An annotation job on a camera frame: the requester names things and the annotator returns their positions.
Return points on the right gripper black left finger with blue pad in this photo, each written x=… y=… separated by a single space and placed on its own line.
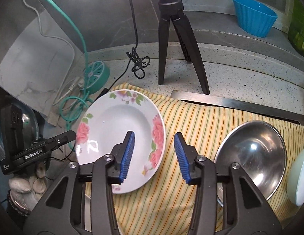
x=80 y=200

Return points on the teal round power strip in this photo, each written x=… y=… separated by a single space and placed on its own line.
x=96 y=76

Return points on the glass pot lid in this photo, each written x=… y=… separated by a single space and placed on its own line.
x=30 y=124

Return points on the white gloved left hand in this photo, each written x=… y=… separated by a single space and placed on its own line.
x=27 y=190

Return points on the light blue bowl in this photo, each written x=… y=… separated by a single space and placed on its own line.
x=295 y=183

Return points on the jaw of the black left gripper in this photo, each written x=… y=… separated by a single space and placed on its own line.
x=55 y=142

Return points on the white plate pink roses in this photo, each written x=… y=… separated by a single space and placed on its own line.
x=106 y=123

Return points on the blue fluted plastic cup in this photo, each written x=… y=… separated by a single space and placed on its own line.
x=254 y=17

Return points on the striped yellow cloth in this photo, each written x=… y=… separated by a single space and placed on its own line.
x=164 y=204

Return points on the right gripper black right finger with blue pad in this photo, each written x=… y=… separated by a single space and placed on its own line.
x=245 y=209

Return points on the black tripod stand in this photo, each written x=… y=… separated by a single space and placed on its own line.
x=172 y=12

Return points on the large stainless steel bowl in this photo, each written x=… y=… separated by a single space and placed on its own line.
x=260 y=149

